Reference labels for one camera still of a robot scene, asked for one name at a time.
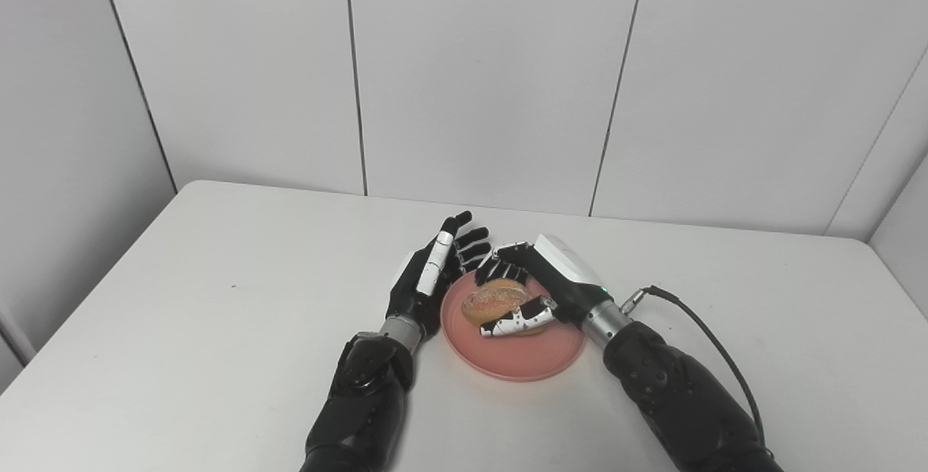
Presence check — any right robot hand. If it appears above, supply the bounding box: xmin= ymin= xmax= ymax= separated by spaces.
xmin=474 ymin=234 xmax=631 ymax=348

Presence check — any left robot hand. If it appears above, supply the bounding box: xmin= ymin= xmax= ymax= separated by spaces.
xmin=378 ymin=211 xmax=493 ymax=353

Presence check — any bread roll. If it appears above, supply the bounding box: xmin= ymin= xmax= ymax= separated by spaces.
xmin=461 ymin=278 xmax=541 ymax=336

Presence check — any pink round plate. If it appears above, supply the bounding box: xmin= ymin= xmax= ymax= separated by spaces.
xmin=441 ymin=270 xmax=587 ymax=383

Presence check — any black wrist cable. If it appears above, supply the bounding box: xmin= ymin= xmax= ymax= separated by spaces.
xmin=621 ymin=285 xmax=775 ymax=458

